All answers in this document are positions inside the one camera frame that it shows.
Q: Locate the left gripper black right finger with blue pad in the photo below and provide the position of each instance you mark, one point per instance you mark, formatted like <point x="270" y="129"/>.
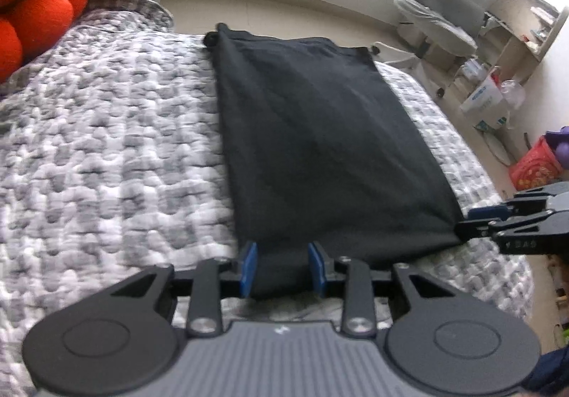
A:
<point x="432" y="335"/>

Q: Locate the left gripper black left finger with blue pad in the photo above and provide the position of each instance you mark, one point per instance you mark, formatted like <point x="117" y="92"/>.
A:
<point x="130" y="333"/>

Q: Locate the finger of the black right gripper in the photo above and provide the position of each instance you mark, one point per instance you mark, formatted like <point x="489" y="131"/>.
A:
<point x="489" y="221"/>

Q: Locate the black garment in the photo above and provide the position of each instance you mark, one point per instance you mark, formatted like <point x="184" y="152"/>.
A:
<point x="319" y="149"/>

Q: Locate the red patterned bag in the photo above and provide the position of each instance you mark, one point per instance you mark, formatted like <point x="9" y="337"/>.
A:
<point x="538" y="167"/>

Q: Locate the purple plush toy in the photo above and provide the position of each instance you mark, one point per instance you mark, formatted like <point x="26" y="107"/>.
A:
<point x="558" y="141"/>

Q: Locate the white cardboard box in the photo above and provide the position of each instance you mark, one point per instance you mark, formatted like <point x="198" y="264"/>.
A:
<point x="486" y="109"/>

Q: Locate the clear plastic bag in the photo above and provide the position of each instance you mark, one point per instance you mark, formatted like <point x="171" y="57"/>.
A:
<point x="513" y="93"/>

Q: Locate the grey checked quilt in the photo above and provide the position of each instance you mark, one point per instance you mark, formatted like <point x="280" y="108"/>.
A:
<point x="112" y="162"/>

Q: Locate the wooden desk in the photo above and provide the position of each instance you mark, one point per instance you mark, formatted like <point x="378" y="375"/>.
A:
<point x="532" y="26"/>

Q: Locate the grey office chair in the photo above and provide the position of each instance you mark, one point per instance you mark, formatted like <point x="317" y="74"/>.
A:
<point x="452" y="25"/>

